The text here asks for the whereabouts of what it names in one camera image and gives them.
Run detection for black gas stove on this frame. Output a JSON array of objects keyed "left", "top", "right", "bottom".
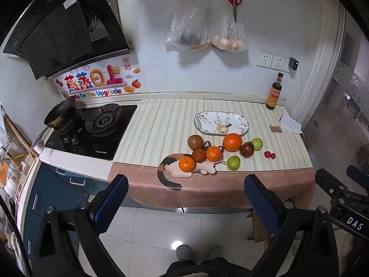
[{"left": 45, "top": 103, "right": 138, "bottom": 161}]

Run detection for brown cardboard box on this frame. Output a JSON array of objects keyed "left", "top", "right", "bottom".
[{"left": 247, "top": 208, "right": 273, "bottom": 244}]

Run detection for small bright orange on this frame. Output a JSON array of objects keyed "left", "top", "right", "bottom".
[
  {"left": 179, "top": 156, "right": 196, "bottom": 173},
  {"left": 206, "top": 146, "right": 222, "bottom": 162}
]

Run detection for white charger cable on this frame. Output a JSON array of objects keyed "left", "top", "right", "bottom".
[{"left": 294, "top": 69, "right": 304, "bottom": 122}]

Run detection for dark red apple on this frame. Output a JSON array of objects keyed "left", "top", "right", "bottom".
[{"left": 239, "top": 142, "right": 255, "bottom": 158}]

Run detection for clear plastic bag with eggs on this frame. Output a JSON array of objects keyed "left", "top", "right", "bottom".
[{"left": 206, "top": 0, "right": 249, "bottom": 53}]

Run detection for large bright orange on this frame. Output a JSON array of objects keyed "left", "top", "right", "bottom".
[{"left": 223, "top": 133, "right": 243, "bottom": 152}]

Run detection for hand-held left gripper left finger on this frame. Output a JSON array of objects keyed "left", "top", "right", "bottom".
[{"left": 30, "top": 174, "right": 129, "bottom": 277}]

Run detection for brownish dull orange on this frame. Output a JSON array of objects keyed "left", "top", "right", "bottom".
[{"left": 192, "top": 148, "right": 206, "bottom": 163}]

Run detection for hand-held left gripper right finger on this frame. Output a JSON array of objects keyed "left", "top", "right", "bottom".
[{"left": 244, "top": 174, "right": 339, "bottom": 277}]

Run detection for black frying pan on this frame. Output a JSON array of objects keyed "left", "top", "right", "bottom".
[{"left": 32, "top": 96, "right": 78, "bottom": 149}]

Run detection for light brown apple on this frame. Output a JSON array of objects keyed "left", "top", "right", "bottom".
[{"left": 187, "top": 135, "right": 204, "bottom": 151}]

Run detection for blue kitchen cabinet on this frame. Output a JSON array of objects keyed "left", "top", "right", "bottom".
[{"left": 17, "top": 162, "right": 95, "bottom": 266}]

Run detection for dark sauce bottle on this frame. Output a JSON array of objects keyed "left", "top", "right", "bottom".
[{"left": 265, "top": 73, "right": 284, "bottom": 110}]

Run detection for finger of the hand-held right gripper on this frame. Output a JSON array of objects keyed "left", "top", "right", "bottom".
[
  {"left": 315, "top": 169, "right": 350, "bottom": 206},
  {"left": 347, "top": 165, "right": 369, "bottom": 183}
]

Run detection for white wall outlet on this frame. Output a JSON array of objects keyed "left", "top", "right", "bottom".
[
  {"left": 256, "top": 51, "right": 273, "bottom": 69},
  {"left": 272, "top": 54, "right": 287, "bottom": 71}
]

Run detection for patterned oval ceramic plate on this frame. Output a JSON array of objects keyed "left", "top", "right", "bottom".
[{"left": 194, "top": 111, "right": 250, "bottom": 136}]

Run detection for black range hood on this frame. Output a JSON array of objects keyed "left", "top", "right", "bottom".
[{"left": 3, "top": 0, "right": 133, "bottom": 80}]

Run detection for colourful wall sticker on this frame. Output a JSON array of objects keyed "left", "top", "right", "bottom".
[{"left": 55, "top": 58, "right": 142, "bottom": 100}]

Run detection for person's dark trousers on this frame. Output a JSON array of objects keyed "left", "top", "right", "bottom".
[{"left": 166, "top": 255, "right": 251, "bottom": 277}]

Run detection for person's grey slipper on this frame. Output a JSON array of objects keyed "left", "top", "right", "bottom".
[
  {"left": 176, "top": 244, "right": 193, "bottom": 262},
  {"left": 206, "top": 244, "right": 224, "bottom": 259}
]

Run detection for white folded paper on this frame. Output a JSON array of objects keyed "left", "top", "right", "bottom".
[{"left": 280, "top": 114, "right": 303, "bottom": 135}]

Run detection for wooden framed shelf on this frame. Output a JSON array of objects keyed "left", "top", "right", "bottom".
[{"left": 0, "top": 104, "right": 39, "bottom": 197}]

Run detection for striped cat print mat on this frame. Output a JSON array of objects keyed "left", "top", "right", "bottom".
[{"left": 107, "top": 98, "right": 316, "bottom": 210}]

